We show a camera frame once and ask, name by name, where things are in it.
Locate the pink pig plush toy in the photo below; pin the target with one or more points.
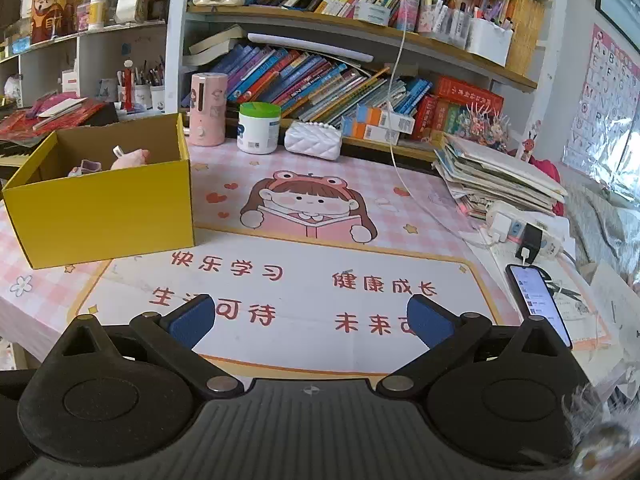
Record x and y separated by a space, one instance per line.
130 160

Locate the red cloth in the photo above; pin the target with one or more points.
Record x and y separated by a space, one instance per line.
547 170

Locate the pile of red papers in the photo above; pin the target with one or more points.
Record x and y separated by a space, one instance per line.
30 120

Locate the pink printed table mat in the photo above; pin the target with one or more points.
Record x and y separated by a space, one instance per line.
300 250

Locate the clear holder with markers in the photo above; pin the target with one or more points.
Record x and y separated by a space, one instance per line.
442 22

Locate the white plastic bottle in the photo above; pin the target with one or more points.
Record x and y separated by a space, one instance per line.
97 12

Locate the red gold figure decoration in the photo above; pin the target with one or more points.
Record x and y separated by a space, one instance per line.
50 15

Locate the pink cylindrical humidifier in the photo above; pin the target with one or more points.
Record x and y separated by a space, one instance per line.
207 110

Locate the yellow cardboard box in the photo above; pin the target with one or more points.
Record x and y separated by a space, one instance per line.
105 215

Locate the red boxed book set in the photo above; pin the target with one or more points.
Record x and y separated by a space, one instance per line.
450 100

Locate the colourful spiky ornament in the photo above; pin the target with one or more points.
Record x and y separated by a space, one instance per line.
482 127

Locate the white quilted purse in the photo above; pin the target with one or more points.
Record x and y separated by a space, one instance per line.
312 141

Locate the white pen holder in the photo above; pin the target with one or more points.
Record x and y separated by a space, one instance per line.
487 45

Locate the small cartoon figurine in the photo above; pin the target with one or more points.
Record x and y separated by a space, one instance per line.
530 145

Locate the white power strip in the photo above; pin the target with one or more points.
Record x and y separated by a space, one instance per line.
552 240

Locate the loose white papers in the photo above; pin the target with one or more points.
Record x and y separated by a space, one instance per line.
595 320

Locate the orange blue white carton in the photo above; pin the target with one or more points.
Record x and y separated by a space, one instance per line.
367 132
382 117

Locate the white wooden bookshelf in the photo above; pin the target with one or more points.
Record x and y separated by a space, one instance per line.
172 45

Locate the black charger plug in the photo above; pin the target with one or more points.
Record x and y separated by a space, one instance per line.
530 240

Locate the white side shelf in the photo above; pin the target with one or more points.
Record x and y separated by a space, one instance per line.
92 55

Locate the white jar green lid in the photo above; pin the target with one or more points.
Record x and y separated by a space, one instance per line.
257 130

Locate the white pen cup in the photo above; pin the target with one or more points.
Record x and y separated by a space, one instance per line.
142 99
157 99

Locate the stack of papers and booklets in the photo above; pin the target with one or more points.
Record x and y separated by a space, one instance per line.
495 175

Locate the red white figure pen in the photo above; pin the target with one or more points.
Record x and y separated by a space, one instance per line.
129 85

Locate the dark framed picture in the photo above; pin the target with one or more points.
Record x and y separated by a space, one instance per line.
620 0

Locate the grey blanket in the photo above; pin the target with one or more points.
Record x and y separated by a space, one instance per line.
600 225

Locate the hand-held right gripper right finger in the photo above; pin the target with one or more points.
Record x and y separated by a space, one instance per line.
429 321

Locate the pink alphabet poster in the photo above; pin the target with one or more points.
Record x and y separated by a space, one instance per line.
607 95

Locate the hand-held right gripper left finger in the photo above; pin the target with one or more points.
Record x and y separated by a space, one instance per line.
192 321

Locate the row of colourful books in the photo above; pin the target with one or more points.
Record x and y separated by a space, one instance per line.
310 82

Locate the black scissors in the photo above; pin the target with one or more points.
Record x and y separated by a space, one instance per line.
562 287

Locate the pastel spray bottle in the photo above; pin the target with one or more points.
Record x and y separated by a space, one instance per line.
409 5

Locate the black smartphone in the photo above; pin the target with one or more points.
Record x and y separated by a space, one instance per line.
537 300

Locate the silver foil sheet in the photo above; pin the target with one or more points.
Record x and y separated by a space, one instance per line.
620 180

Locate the white charger plug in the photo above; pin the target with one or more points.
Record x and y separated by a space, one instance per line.
498 227

